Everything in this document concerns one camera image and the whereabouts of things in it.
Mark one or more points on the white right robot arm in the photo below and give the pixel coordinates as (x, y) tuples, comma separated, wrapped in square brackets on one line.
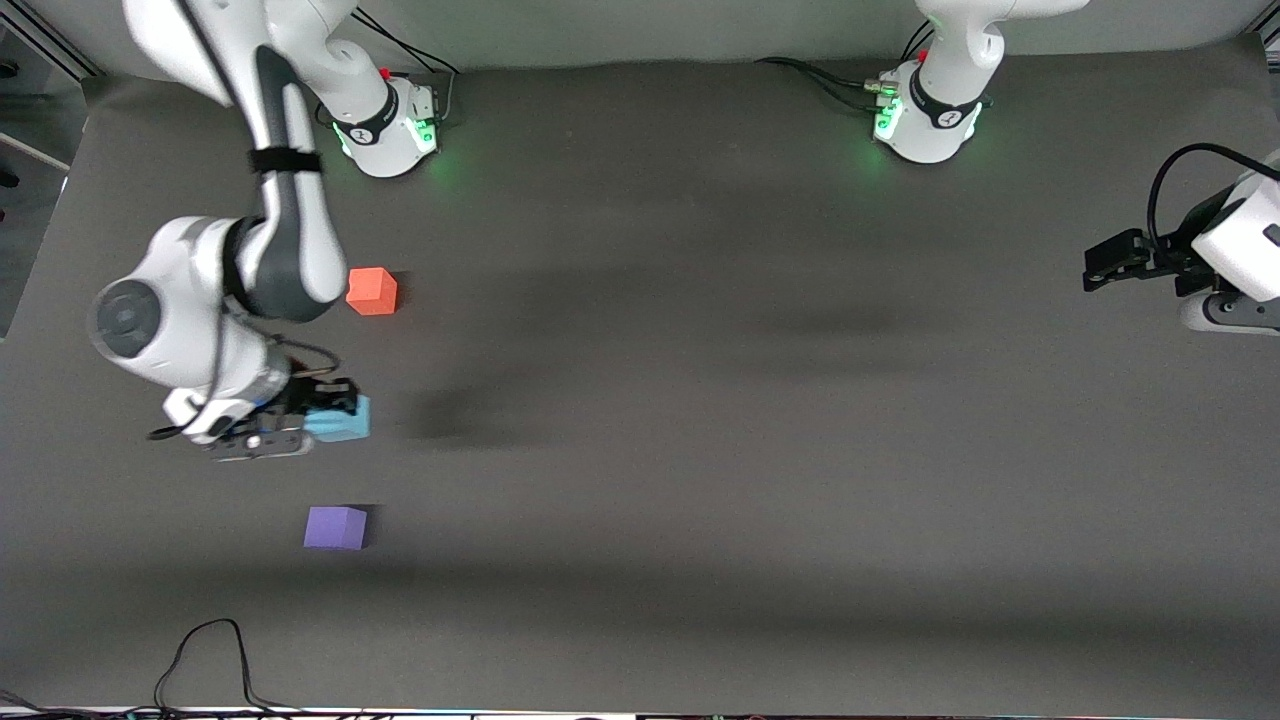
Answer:
[(180, 320)]

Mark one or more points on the orange foam block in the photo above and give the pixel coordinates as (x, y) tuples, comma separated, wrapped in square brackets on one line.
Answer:
[(371, 291)]

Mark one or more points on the light blue foam block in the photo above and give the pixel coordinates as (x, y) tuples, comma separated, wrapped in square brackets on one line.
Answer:
[(345, 425)]

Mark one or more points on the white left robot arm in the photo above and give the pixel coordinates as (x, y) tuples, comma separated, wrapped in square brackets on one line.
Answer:
[(940, 90)]

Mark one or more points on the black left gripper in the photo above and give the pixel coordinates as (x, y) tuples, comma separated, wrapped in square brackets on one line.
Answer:
[(1172, 258)]

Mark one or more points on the aluminium frame bar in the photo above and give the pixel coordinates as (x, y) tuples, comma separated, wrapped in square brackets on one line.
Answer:
[(50, 42)]

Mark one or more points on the purple foam block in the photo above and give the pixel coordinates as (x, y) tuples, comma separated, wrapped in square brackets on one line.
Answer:
[(334, 528)]

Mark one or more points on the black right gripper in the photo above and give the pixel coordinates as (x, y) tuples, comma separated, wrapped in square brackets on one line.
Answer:
[(312, 394)]

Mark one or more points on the dark grey table mat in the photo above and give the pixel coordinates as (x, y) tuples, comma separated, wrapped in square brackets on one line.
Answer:
[(650, 480)]

